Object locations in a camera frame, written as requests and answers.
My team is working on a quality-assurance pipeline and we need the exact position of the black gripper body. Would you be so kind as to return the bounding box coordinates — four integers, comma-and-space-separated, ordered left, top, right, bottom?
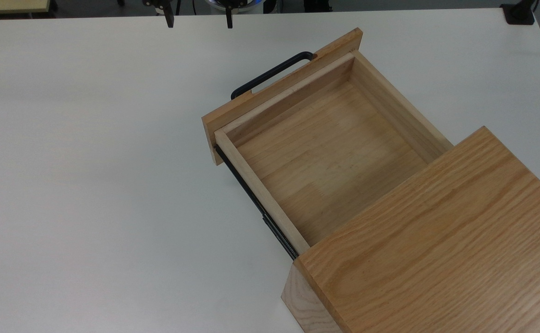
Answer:
142, 0, 252, 11

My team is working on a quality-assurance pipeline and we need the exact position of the wooden drawer with black handle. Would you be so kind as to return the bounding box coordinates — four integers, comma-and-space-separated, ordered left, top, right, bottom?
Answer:
201, 28, 454, 247

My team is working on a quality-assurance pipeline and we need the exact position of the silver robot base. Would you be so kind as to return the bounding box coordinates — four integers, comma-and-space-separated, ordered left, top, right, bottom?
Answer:
204, 0, 267, 12

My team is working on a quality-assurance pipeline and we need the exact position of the light wooden table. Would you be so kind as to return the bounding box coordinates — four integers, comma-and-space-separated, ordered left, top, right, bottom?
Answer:
0, 0, 58, 17

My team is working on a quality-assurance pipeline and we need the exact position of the wooden cabinet box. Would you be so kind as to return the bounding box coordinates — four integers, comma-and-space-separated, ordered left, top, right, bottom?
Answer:
281, 126, 540, 333

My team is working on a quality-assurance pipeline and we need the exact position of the black drawer slide rail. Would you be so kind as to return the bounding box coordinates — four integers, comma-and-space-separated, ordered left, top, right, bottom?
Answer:
212, 144, 300, 260

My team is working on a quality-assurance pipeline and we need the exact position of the black clamp mount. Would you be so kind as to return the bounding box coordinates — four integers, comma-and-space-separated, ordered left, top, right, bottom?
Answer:
500, 0, 540, 25

